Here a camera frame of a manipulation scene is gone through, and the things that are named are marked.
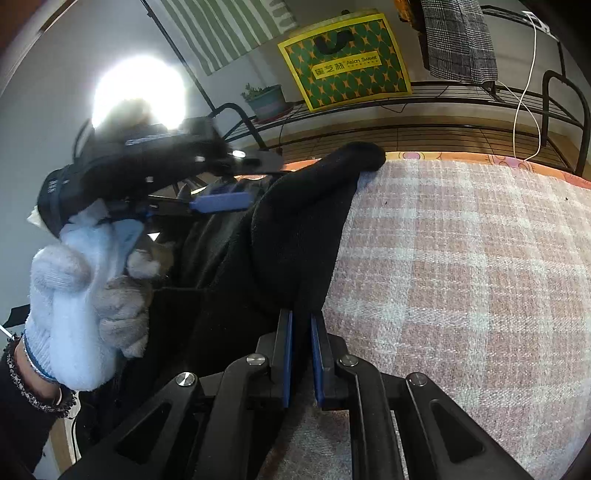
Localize person's left hand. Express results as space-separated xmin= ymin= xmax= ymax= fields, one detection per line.
xmin=23 ymin=200 xmax=176 ymax=392

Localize person's left forearm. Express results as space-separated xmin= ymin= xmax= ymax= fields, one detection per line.
xmin=0 ymin=332 xmax=77 ymax=478

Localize dark beaded bracelet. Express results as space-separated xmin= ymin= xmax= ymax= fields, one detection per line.
xmin=4 ymin=336 xmax=77 ymax=418

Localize grey plaid cloth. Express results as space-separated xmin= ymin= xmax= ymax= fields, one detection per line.
xmin=419 ymin=0 xmax=499 ymax=84

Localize black garment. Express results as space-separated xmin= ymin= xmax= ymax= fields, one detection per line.
xmin=76 ymin=141 xmax=387 ymax=462

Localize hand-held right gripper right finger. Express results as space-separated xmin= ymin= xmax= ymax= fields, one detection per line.
xmin=310 ymin=313 xmax=536 ymax=480

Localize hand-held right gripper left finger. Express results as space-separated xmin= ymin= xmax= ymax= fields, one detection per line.
xmin=58 ymin=309 xmax=294 ymax=480

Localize black lamp stand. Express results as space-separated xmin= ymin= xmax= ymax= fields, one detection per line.
xmin=141 ymin=0 xmax=269 ymax=149

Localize potted plant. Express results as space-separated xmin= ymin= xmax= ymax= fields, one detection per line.
xmin=240 ymin=83 xmax=294 ymax=123

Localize bright lamp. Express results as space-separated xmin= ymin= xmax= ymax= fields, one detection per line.
xmin=92 ymin=58 xmax=188 ymax=132

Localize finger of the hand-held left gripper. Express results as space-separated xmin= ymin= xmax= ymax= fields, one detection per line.
xmin=115 ymin=191 xmax=254 ymax=217
xmin=198 ymin=150 xmax=284 ymax=177

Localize white cable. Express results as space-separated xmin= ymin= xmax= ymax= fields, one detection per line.
xmin=512 ymin=10 xmax=555 ymax=162

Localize yellow green patterned bag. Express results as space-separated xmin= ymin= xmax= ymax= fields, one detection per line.
xmin=277 ymin=13 xmax=413 ymax=113

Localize black metal rack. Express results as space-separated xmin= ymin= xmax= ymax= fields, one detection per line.
xmin=210 ymin=4 xmax=591 ymax=176

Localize green white striped cloth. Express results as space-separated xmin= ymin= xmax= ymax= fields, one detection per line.
xmin=159 ymin=0 xmax=298 ymax=77

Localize orange cloth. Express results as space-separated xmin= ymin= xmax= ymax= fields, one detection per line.
xmin=394 ymin=0 xmax=426 ymax=33

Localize plaid pink blanket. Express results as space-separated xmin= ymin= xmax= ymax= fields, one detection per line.
xmin=263 ymin=159 xmax=591 ymax=480

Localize orange patterned bed sheet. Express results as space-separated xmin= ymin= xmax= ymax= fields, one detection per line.
xmin=281 ymin=150 xmax=591 ymax=190

